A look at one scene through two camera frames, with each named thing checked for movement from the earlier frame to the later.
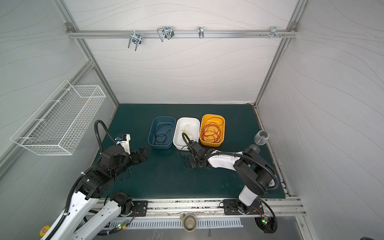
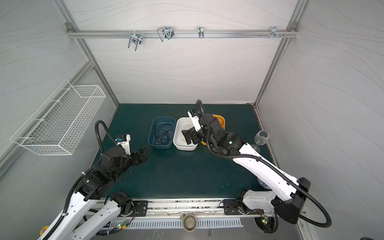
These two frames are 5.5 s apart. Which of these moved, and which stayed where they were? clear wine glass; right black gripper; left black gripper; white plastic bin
Moved: right black gripper
Stayed: white plastic bin; clear wine glass; left black gripper
